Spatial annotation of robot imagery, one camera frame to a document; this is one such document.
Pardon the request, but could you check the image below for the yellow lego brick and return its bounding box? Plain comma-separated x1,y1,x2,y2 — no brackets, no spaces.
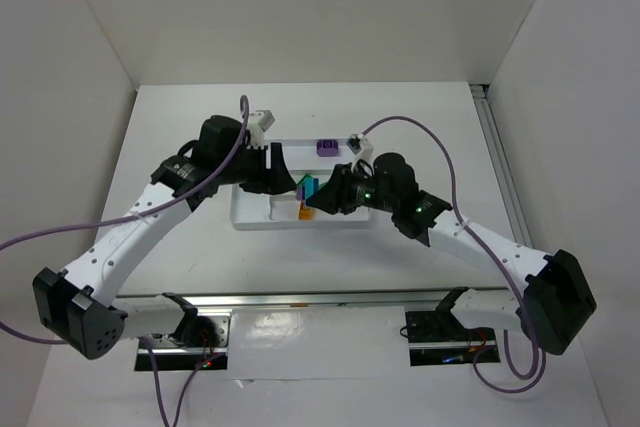
298,201,314,221

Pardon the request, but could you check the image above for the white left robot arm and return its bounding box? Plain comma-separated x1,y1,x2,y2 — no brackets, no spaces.
33,110,296,360

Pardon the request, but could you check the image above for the white divided plastic tray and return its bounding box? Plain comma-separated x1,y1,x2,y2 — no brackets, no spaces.
230,138,373,231

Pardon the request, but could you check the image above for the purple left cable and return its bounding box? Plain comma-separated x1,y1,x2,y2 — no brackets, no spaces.
0,94,251,427

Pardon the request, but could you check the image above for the aluminium front rail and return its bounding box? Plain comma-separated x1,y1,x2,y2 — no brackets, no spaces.
164,286,524,318

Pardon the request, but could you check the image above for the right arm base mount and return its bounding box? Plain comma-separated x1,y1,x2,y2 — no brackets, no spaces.
399,311,500,367

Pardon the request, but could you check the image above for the aluminium right side rail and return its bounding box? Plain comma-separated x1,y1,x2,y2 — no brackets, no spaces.
469,84,531,246

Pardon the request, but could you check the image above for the teal lego brick front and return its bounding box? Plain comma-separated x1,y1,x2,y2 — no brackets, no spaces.
304,176,320,202

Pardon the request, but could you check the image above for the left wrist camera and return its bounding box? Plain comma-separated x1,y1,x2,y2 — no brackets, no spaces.
247,110,275,149

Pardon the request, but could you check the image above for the aluminium rail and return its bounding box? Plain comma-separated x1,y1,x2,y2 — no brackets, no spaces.
164,286,524,318
469,84,531,246

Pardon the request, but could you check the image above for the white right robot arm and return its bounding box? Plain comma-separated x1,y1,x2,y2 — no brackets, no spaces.
307,153,597,355

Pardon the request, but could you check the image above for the green lego brick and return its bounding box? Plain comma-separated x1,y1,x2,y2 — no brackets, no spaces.
297,174,313,185

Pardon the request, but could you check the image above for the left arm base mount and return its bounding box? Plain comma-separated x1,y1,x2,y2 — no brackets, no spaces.
147,309,231,372

